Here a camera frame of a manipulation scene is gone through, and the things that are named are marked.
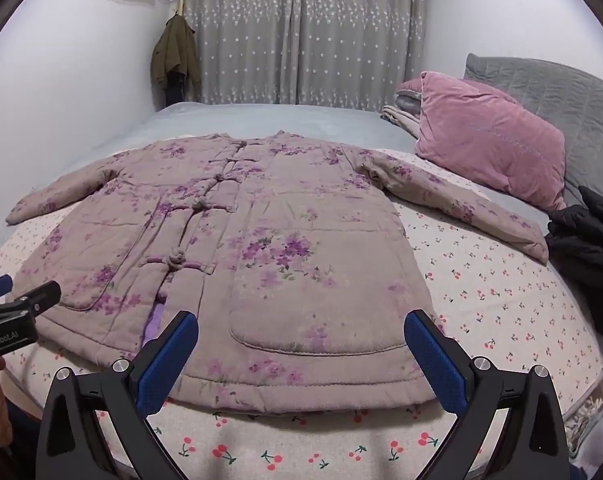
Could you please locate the floral padded coat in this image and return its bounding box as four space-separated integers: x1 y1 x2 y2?
6 131 549 415

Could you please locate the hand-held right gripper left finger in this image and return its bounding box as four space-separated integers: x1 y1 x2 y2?
36 310 200 480

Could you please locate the grey star pattern curtain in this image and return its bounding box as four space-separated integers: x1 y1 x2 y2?
182 0 427 111

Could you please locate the cherry print bed sheet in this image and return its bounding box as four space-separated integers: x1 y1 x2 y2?
0 147 603 476

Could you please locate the pink velvet pillow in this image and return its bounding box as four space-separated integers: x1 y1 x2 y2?
414 71 567 211

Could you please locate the black puffer jacket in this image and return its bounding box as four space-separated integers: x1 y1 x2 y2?
546 185 603 343

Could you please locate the stack of folded blankets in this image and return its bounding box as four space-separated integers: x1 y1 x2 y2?
380 79 427 138

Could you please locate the grey quilted pillow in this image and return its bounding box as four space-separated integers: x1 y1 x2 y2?
463 53 603 211

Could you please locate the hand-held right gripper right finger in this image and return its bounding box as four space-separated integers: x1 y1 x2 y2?
404 310 568 480

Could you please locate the grey fluffy cloth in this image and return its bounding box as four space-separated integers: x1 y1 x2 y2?
564 395 603 461

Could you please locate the olive green hanging jacket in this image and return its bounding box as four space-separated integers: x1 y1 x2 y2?
150 14 202 106

